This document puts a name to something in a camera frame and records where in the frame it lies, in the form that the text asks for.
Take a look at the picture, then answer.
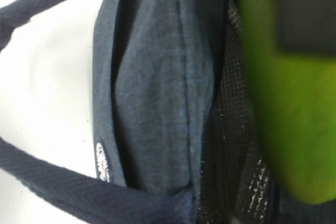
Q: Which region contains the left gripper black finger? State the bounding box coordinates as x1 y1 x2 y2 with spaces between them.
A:
277 0 335 55

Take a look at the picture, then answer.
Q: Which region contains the navy blue lunch bag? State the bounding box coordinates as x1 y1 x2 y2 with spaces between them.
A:
1 0 335 223

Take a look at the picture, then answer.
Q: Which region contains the green cucumber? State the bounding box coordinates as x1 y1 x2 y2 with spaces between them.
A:
238 0 335 204

